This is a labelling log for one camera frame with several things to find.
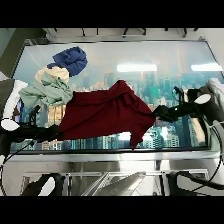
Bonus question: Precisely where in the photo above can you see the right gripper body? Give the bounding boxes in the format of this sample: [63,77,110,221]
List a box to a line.
[152,105,179,123]

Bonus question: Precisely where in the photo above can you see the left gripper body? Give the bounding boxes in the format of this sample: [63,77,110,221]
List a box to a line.
[35,124,65,141]

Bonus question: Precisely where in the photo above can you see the dark red T-shirt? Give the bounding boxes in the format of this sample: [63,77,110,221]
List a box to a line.
[58,79,157,150]

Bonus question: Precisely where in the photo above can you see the pale green garment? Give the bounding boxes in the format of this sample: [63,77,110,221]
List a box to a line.
[18,72,74,110]

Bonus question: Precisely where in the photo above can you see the cream garment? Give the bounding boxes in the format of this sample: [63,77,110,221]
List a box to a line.
[34,65,71,85]

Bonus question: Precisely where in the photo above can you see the blue garment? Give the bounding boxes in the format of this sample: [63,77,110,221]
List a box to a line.
[47,45,89,78]

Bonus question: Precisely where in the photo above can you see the black cable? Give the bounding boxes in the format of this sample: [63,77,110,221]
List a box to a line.
[176,120,224,194]
[0,139,37,196]

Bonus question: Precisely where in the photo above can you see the silver frame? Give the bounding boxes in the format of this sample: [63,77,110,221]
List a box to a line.
[0,149,224,197]

